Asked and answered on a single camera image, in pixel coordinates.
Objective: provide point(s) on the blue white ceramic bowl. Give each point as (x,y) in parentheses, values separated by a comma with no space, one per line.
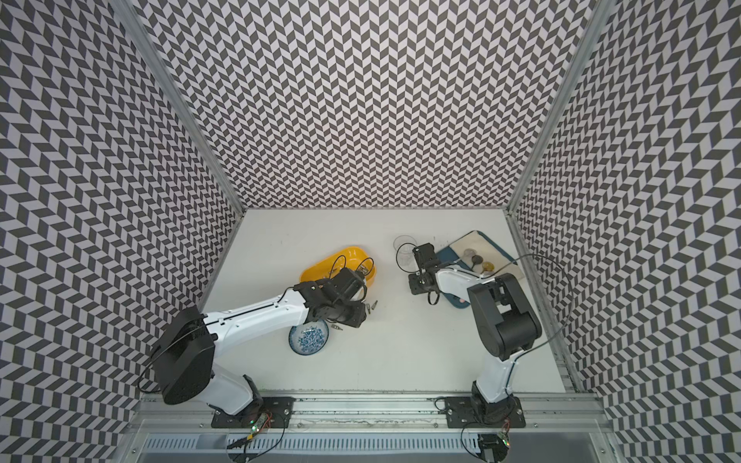
(295,332)

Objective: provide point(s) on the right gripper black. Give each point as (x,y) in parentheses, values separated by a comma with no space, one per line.
(415,289)

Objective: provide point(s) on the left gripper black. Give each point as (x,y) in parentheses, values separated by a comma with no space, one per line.
(358,318)

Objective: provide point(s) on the screws in bowl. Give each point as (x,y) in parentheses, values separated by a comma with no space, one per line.
(311,339)

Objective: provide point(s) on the teal tray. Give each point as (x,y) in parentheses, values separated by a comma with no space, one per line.
(456,280)

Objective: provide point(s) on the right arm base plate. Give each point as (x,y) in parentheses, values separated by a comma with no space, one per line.
(461,412)

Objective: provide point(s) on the yellow plastic storage box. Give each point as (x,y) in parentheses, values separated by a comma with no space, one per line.
(352,257)

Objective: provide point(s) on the gold round spoon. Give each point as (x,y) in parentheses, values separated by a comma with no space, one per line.
(489,266)

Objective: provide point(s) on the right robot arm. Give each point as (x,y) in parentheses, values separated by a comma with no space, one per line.
(506,323)

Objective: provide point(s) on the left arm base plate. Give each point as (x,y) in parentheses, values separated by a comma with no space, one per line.
(277,409)

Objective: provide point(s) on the aluminium front rail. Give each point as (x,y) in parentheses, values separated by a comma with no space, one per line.
(355,413)

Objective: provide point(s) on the dark round spoon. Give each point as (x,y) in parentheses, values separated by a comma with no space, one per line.
(476,262)

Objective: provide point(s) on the clear plastic cup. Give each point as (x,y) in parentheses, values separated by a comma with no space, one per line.
(404,252)

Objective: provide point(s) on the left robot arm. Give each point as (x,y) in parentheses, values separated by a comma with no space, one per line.
(183,359)

